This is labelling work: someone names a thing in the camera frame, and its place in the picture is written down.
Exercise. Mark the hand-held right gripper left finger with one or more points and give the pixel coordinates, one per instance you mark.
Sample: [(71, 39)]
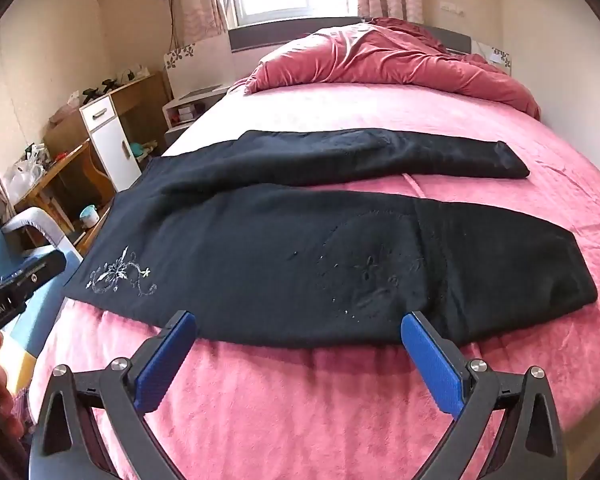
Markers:
[(161, 367)]

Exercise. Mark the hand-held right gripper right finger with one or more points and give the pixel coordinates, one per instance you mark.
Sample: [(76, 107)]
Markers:
[(432, 367)]

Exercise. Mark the black embroidered pants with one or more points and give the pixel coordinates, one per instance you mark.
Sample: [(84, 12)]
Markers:
[(290, 260)]

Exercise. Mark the blue chair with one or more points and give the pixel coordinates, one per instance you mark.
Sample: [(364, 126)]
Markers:
[(10, 245)]

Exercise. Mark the teal cup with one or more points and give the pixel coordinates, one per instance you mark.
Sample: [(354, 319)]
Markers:
[(88, 216)]

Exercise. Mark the white plastic bag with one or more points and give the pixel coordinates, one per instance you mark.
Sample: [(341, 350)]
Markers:
[(22, 177)]

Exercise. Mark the low wooden table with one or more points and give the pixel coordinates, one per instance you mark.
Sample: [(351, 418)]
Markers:
[(55, 180)]

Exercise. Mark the pink bed cover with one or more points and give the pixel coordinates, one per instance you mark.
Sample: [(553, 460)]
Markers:
[(290, 410)]

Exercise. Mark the white cabinet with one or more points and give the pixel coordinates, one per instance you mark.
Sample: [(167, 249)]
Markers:
[(111, 145)]

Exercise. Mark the wooden desk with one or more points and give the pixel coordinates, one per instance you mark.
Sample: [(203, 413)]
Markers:
[(140, 105)]

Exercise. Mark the white nightstand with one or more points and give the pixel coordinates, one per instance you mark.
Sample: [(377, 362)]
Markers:
[(185, 110)]

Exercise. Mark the white floral board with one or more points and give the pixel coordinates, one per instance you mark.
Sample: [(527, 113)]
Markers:
[(197, 72)]

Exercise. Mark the red satin pillow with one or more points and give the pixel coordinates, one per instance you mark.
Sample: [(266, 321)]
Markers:
[(390, 65)]

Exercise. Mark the grey headboard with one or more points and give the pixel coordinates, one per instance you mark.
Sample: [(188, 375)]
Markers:
[(250, 40)]

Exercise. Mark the white wall socket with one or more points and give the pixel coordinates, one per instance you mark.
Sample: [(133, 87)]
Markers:
[(451, 8)]

